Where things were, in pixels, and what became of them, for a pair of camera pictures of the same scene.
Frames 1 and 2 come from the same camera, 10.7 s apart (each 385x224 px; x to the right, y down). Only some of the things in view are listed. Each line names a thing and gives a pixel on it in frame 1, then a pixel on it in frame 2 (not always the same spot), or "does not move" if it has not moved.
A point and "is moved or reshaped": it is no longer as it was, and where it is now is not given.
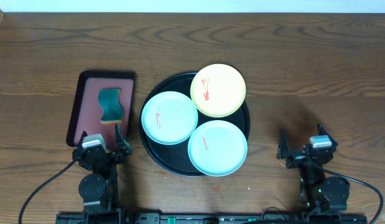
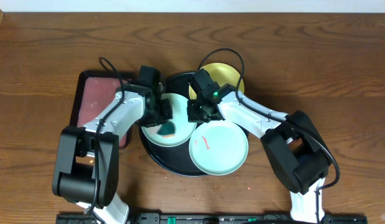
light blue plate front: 218,148 does not move
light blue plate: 169,118 does not move
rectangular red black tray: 87,114 does not move
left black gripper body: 102,156 → 163,111
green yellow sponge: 112,112 is moved or reshaped
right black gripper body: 293,159 → 197,112
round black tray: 175,158 does not move
